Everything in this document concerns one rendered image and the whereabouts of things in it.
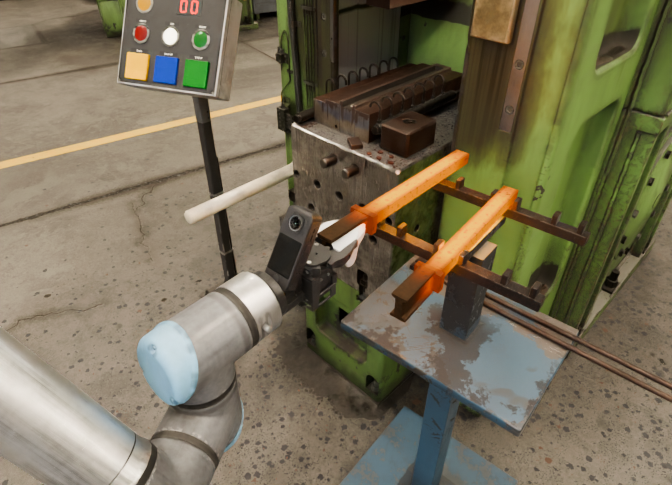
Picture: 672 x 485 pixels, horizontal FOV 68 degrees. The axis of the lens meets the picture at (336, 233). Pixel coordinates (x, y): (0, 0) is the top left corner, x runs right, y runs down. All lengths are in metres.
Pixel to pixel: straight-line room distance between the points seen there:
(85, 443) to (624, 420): 1.72
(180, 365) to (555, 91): 0.89
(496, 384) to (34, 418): 0.74
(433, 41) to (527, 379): 1.07
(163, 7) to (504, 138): 1.02
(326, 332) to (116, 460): 1.27
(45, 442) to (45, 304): 1.87
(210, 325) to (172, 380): 0.07
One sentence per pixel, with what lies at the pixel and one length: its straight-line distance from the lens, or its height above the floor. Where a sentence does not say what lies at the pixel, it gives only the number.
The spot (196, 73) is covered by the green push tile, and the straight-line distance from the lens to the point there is 1.52.
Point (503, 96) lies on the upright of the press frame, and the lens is 1.20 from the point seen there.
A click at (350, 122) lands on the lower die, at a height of 0.95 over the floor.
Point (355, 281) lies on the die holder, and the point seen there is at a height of 0.50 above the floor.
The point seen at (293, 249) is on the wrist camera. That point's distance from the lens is 0.66.
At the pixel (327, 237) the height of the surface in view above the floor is 1.04.
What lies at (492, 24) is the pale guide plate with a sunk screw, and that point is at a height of 1.22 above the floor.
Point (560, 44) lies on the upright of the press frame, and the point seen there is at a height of 1.20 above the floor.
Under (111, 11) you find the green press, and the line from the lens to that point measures 6.20.
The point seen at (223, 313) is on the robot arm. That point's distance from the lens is 0.62.
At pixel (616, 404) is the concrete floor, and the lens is 2.04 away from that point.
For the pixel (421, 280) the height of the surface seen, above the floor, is 0.99.
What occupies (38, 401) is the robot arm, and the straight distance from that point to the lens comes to 0.57.
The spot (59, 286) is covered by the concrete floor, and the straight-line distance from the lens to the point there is 2.50.
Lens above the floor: 1.48
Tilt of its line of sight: 36 degrees down
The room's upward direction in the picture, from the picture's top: straight up
